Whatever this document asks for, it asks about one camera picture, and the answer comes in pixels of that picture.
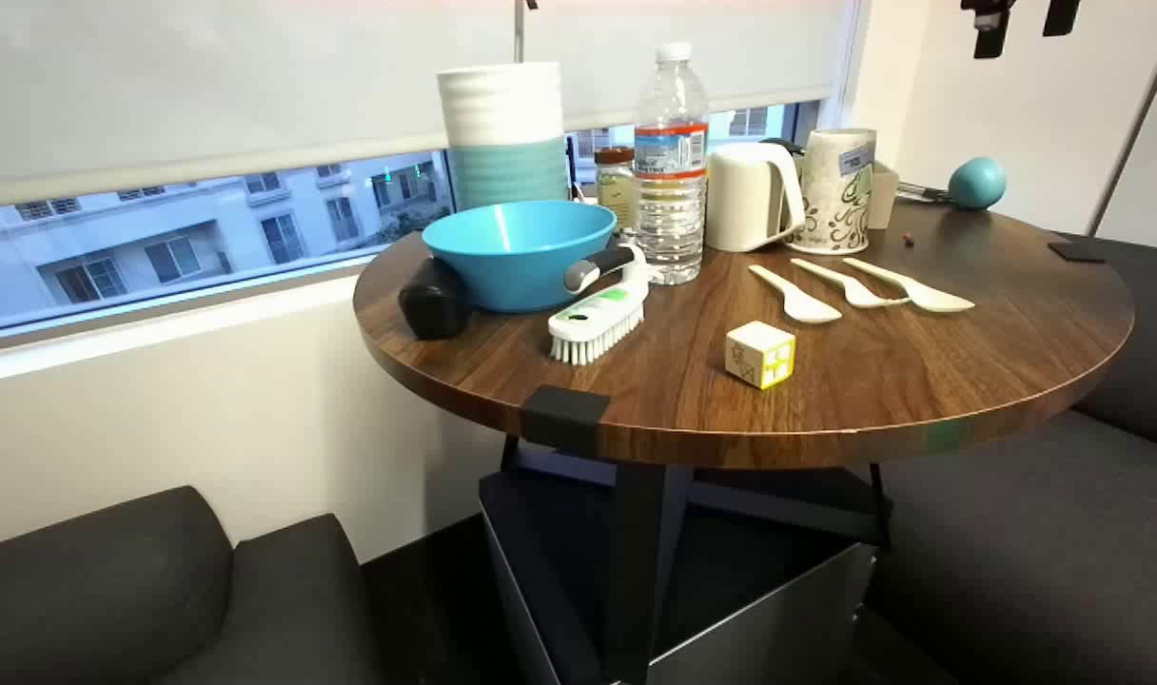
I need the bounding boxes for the blind pull cord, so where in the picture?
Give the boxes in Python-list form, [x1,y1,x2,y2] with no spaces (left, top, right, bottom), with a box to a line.
[510,0,540,65]

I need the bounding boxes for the blue plastic bowl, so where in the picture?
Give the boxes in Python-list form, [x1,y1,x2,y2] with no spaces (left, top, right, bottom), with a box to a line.
[417,197,620,315]

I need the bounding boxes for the yellow and white cube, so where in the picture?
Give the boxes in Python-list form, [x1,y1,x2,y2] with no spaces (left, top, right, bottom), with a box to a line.
[722,315,798,392]

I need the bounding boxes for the thin metal pole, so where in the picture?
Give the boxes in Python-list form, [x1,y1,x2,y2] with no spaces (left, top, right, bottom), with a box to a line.
[1089,35,1157,240]

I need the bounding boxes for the small glass jar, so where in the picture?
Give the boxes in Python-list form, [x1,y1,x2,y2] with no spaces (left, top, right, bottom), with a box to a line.
[590,145,643,238]

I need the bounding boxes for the black tape patch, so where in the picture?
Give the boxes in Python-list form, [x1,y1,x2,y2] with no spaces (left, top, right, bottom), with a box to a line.
[1046,238,1110,267]
[522,386,611,458]

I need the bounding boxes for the small grey flat object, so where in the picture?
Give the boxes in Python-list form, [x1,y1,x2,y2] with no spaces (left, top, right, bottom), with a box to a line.
[895,178,950,211]

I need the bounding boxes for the white scrub brush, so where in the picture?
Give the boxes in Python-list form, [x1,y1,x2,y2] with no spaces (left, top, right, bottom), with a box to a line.
[545,259,653,370]

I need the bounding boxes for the black rounded object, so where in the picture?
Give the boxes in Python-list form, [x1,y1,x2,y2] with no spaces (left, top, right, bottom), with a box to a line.
[395,254,470,342]

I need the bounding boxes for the black grey handled tool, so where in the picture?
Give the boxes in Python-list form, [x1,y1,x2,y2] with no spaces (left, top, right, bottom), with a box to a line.
[564,240,638,297]

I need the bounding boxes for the teal ball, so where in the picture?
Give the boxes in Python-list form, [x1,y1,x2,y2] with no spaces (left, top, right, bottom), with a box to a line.
[945,151,1011,219]

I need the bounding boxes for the window glass pane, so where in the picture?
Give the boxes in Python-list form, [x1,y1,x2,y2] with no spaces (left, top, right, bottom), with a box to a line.
[0,97,824,347]

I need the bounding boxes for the dark grey sofa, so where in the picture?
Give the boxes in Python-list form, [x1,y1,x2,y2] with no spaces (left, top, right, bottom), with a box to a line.
[864,231,1157,685]
[0,485,390,685]

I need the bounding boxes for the white plastic fork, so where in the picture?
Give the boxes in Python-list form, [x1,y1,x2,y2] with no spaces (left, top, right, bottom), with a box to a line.
[786,254,912,314]

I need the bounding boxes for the white roller blind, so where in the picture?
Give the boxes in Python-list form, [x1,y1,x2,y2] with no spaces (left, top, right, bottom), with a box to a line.
[0,0,861,211]

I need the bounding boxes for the small beige cup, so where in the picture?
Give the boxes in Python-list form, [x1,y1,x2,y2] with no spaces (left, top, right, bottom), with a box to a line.
[864,159,903,231]

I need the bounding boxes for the clear plastic water bottle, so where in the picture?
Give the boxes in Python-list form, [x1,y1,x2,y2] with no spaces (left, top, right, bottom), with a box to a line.
[630,38,710,291]

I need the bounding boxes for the wooden spoon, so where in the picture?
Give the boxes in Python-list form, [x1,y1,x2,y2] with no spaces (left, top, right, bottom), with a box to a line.
[747,259,843,330]

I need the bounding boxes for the white and teal canister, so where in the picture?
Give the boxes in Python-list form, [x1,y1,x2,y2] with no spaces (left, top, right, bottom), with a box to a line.
[435,59,571,215]

